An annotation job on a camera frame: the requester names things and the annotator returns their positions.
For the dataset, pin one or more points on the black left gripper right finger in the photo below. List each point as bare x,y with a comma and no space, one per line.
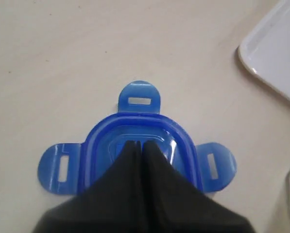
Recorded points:
174,205

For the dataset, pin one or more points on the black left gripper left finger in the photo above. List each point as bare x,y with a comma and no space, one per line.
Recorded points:
113,204

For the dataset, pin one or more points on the blue plastic lid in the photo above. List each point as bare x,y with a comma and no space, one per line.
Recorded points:
70,168

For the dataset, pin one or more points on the white rectangular plastic tray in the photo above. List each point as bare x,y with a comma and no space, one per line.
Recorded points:
265,51

